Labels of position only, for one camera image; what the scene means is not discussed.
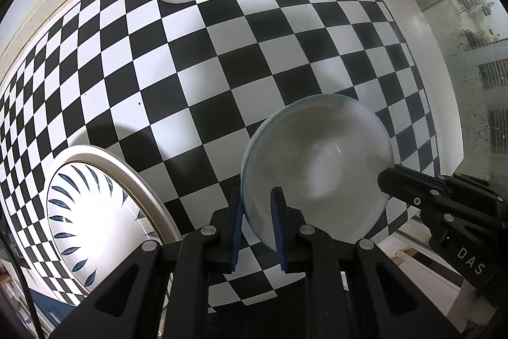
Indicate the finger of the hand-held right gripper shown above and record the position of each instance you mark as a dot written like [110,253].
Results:
[405,190]
[420,175]

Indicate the white bowl blue rim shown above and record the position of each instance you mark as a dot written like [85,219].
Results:
[329,148]

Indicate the black and white checkered mat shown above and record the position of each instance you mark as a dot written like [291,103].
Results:
[238,65]

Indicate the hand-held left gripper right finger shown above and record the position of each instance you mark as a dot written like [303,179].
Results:
[278,231]

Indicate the blue striped white plate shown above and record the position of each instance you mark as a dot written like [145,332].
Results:
[87,216]

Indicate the plate with blue leaf pattern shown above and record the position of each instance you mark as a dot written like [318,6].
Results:
[99,155]

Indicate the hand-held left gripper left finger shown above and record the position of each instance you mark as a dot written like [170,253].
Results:
[237,235]

